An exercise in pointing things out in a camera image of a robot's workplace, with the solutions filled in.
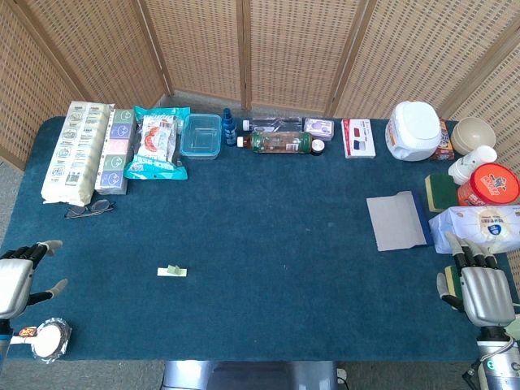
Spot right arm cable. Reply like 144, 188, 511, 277
462, 340, 517, 381

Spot clear plastic food container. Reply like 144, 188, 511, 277
179, 113, 223, 161

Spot clear wrapped snack pack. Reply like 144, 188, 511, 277
132, 114, 184, 167

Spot green yellow sponge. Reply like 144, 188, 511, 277
424, 173, 460, 214
444, 263, 464, 300

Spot teal snack bag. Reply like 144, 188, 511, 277
123, 105, 192, 180

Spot purple wipes box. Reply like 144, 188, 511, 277
303, 117, 336, 141

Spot white detergent jug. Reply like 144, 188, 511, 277
384, 101, 443, 163

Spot cream plastic wrapped pack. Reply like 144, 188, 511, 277
41, 100, 115, 206

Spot green tea bottle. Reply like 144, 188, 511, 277
236, 131, 314, 154

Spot white stick orange label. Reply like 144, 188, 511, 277
10, 327, 40, 346

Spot white blue plastic bag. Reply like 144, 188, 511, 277
428, 205, 520, 256

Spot blue spray bottle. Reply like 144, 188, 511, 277
222, 107, 238, 147

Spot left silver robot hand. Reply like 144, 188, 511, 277
0, 239, 69, 320

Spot orange lidded noodle cup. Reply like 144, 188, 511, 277
457, 162, 520, 207

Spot black frame eyeglasses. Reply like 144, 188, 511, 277
63, 198, 117, 220

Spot blue carpet table cover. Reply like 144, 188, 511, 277
0, 115, 520, 362

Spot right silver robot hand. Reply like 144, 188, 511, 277
436, 231, 517, 328

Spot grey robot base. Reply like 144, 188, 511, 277
161, 360, 339, 390

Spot white box red blue print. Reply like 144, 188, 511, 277
340, 118, 377, 159

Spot wicker folding screen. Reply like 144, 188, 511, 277
0, 0, 520, 293

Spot pastel tissue packs bundle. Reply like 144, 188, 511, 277
94, 108, 137, 196

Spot green sticky notes pad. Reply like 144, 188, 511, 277
157, 263, 189, 279

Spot foil cup white filling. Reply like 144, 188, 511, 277
32, 317, 73, 363

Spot beige bowl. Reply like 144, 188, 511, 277
450, 116, 496, 156

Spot orange carton box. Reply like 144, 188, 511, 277
430, 118, 456, 163

